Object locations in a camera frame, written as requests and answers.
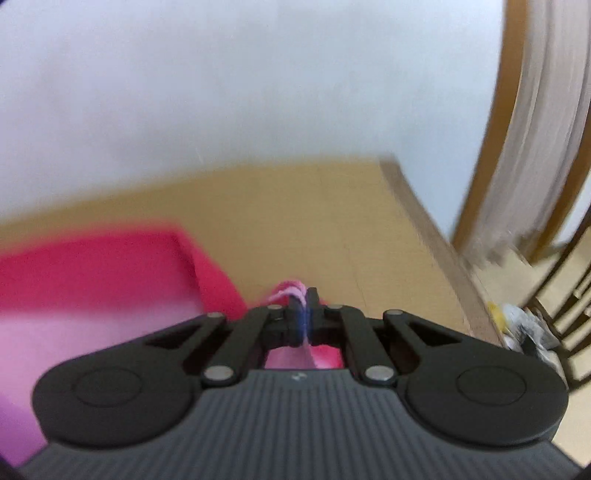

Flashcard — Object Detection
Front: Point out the white grey plastic bag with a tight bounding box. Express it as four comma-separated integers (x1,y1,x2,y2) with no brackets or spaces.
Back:
501,305,561,354

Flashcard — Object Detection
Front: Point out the dark wooden chair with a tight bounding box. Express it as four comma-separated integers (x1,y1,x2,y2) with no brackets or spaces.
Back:
522,231,591,393

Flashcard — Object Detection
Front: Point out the wooden door frame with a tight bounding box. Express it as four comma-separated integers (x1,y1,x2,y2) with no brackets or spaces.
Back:
450,0,591,266

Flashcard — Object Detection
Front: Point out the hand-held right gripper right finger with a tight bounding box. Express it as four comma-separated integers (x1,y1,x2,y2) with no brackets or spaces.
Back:
307,287,463,387

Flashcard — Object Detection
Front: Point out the red pink purple gradient shirt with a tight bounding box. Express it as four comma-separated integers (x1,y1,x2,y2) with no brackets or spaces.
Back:
0,226,345,468

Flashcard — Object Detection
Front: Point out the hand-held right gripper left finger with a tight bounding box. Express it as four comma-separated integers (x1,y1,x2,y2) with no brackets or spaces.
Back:
144,295,307,387

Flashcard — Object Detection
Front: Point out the small yellow item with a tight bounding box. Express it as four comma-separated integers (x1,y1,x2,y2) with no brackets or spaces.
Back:
488,302,509,335

